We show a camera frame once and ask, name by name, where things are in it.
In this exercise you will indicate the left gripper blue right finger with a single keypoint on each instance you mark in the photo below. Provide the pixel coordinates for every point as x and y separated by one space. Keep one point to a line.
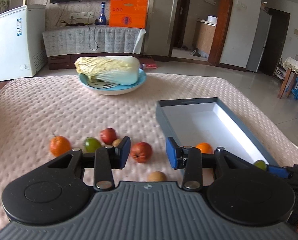
188 159

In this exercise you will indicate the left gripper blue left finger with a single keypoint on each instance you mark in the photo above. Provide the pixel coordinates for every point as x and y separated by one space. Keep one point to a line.
108 158

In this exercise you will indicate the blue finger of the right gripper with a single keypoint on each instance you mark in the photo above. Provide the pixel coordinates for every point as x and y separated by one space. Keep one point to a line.
280 172

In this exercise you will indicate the brown walnut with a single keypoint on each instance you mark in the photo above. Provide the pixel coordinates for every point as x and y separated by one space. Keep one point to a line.
157 176
116 142

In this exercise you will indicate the large orange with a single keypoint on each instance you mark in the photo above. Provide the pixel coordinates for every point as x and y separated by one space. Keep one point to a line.
205 148

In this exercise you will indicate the green tomato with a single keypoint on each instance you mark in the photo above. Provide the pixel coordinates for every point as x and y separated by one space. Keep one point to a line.
260 164
91 144

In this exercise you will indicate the dark red apple fruit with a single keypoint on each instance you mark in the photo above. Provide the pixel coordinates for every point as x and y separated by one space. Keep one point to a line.
108 136

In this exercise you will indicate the red ribbed tomato fruit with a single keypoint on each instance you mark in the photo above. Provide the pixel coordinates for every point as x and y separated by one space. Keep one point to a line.
141 152

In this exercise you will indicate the orange mandarin with stem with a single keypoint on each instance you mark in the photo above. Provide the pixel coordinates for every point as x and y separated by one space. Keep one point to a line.
59 145

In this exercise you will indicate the kitchen counter cabinet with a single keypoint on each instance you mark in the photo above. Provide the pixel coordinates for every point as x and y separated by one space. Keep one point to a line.
203 37

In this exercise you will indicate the grey shallow cardboard box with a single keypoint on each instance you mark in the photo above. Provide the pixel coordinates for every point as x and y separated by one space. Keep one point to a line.
193 121

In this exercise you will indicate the light blue ceramic plate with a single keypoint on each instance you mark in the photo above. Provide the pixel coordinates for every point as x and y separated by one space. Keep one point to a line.
107 88

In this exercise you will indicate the pink quilted table cover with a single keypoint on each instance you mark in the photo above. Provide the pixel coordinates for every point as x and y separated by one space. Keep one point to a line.
33 110

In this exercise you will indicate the napa cabbage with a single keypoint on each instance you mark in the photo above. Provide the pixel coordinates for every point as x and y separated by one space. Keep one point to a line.
121 70

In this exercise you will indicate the purple toy on floor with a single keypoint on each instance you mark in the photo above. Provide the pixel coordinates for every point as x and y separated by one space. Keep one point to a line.
143 66

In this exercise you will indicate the wooden side table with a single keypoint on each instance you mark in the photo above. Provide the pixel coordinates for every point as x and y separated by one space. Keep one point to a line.
291 67

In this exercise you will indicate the tv cabinet with cloth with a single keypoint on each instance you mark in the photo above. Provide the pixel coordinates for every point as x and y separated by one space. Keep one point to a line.
64 45

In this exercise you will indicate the blue glass bottle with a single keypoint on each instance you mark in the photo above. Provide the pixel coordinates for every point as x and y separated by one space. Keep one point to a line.
102 18

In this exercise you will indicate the orange gift box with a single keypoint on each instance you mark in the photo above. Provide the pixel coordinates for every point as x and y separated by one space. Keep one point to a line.
128 13

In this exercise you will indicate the white chest freezer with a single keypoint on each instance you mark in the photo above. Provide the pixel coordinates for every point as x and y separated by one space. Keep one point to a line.
22 51

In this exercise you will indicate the white wall power strip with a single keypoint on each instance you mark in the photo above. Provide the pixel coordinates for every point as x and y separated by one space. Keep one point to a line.
81 15

